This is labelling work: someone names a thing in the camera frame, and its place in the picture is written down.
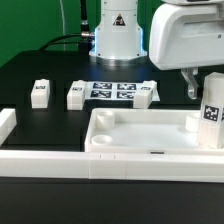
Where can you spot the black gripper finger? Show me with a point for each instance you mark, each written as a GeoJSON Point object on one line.
{"type": "Point", "coordinates": [189, 76]}

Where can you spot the white desk top tray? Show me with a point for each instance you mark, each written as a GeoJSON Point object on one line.
{"type": "Point", "coordinates": [145, 131]}

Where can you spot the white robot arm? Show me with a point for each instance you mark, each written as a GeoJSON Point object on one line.
{"type": "Point", "coordinates": [187, 35]}

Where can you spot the fiducial marker sheet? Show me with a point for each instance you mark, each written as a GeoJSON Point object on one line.
{"type": "Point", "coordinates": [122, 91]}

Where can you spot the white U-shaped boundary fence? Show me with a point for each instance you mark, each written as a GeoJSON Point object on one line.
{"type": "Point", "coordinates": [86, 165]}

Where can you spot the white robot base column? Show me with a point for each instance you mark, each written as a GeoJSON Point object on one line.
{"type": "Point", "coordinates": [118, 37]}

